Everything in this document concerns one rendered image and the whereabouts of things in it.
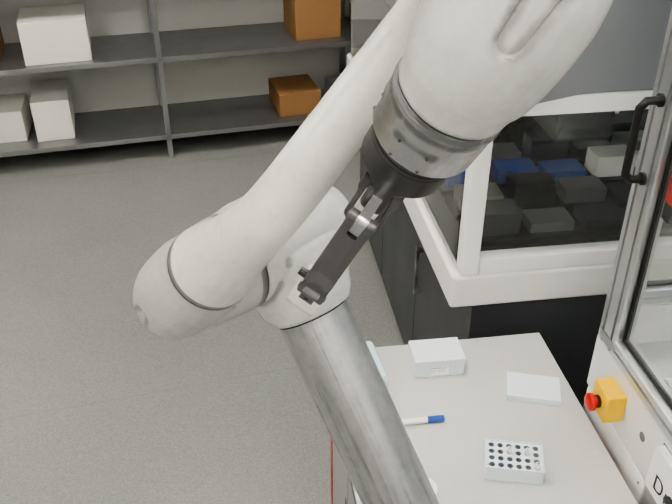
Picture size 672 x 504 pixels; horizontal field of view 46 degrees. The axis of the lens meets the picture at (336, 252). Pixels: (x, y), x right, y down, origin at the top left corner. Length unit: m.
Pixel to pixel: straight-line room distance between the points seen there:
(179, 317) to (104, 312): 2.71
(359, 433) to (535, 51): 0.70
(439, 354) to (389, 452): 0.92
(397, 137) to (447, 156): 0.04
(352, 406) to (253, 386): 2.07
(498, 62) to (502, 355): 1.65
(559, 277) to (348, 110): 1.56
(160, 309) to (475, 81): 0.53
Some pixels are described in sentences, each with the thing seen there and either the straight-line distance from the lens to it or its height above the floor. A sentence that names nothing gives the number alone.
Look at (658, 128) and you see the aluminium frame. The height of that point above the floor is 1.48.
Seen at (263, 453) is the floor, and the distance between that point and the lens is 2.88.
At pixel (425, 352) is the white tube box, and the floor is 0.81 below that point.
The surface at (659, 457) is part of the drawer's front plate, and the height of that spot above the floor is 0.91.
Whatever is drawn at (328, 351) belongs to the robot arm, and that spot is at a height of 1.42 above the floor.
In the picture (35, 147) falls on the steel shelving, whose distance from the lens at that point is 4.90.
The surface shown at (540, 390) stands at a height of 0.78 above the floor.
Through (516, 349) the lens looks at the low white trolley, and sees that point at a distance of 2.14.
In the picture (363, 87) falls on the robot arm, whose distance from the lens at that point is 0.73.
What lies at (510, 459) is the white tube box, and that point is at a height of 0.79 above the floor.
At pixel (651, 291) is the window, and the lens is 1.73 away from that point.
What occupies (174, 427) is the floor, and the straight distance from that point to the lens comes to 3.01.
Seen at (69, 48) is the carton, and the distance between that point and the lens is 4.71.
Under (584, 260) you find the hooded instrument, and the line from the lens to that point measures 2.23.
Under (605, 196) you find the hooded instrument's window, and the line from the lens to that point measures 2.17.
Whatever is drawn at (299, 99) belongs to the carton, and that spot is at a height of 0.25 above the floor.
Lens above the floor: 2.09
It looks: 32 degrees down
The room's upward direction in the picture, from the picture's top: straight up
